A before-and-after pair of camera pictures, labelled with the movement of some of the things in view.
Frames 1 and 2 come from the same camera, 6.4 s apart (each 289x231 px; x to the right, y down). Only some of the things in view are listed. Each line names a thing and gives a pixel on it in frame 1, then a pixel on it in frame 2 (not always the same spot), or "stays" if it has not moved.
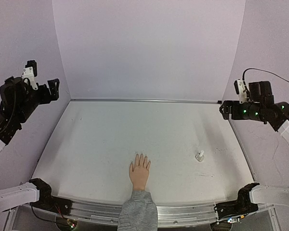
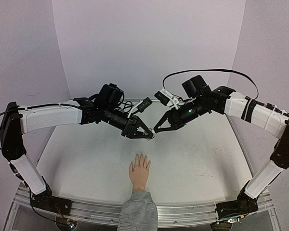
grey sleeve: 139,213 stays
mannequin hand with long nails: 139,175 stays
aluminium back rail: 144,100 stays
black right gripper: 230,109 → 174,118
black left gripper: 48,97 → 131,130
